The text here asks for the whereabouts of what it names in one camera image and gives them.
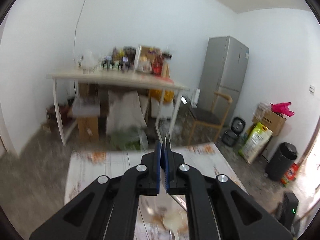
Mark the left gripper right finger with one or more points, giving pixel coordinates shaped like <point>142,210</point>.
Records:
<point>217,208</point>

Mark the beige work table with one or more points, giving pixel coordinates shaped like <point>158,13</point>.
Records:
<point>117,78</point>

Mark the black rice cooker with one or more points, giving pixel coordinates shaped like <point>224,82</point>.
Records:
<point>231,136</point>

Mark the black trash bin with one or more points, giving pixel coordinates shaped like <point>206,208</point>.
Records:
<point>283,158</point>

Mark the white sack under table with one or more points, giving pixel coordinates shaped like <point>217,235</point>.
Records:
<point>124,112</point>

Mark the wooden chair black seat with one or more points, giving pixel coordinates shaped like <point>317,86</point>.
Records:
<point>206,118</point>

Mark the cardboard box by wall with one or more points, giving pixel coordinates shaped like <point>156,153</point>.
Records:
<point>272,121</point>

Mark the yellow green rice bag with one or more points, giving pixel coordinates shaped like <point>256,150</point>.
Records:
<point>257,139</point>

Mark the silver refrigerator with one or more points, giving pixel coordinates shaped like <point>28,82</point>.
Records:
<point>223,71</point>

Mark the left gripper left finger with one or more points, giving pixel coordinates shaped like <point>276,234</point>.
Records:
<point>107,208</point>

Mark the floral tablecloth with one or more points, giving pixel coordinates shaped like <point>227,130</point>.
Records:
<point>87,166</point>

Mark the white rice paddle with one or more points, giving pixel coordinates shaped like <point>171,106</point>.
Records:
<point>176,222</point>

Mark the pink plastic bag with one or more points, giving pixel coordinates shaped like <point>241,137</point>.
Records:
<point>282,108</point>

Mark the cardboard box under table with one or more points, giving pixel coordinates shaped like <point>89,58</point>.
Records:
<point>88,129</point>

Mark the green vegetable plastic bag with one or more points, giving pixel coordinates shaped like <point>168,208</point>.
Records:
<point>132,139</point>

